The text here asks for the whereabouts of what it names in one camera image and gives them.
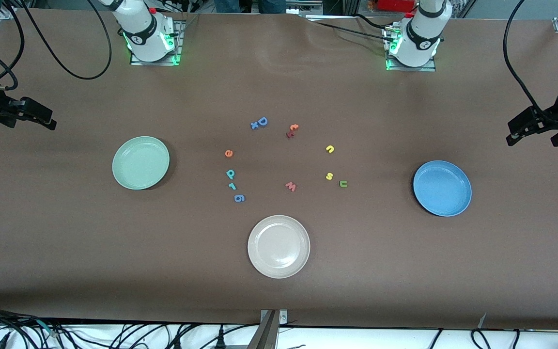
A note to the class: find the blue foam letter D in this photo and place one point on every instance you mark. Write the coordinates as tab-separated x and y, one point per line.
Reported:
259	121

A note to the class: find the silver metal bracket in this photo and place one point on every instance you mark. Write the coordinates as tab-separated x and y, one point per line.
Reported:
283	317

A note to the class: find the light green plate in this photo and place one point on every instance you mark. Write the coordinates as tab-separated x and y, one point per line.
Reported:
141	163

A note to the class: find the teal foam letter p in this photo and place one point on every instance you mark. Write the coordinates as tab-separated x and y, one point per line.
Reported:
230	174

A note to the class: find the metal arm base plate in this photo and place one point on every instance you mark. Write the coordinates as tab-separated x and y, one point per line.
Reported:
136	62
414	69

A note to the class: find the black power plug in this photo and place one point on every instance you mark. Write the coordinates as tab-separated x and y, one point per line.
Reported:
220	339
4	341

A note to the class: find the white paper scrap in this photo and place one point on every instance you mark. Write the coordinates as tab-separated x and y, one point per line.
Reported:
482	320

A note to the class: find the blue plate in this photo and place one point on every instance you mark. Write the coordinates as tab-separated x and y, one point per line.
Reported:
442	188

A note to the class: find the brown table cover sheet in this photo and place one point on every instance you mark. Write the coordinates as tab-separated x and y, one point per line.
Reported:
66	266

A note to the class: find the grey aluminium beam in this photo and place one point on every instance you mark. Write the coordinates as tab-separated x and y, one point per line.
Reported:
264	337

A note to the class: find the red box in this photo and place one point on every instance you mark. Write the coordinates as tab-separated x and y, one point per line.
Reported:
395	5

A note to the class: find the pink foam letter w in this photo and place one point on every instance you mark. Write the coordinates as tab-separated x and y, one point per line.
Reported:
291	186

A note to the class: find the blue foam letter g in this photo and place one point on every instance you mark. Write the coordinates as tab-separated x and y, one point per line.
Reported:
239	198

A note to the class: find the beige plate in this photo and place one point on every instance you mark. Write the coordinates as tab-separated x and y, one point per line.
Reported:
279	246

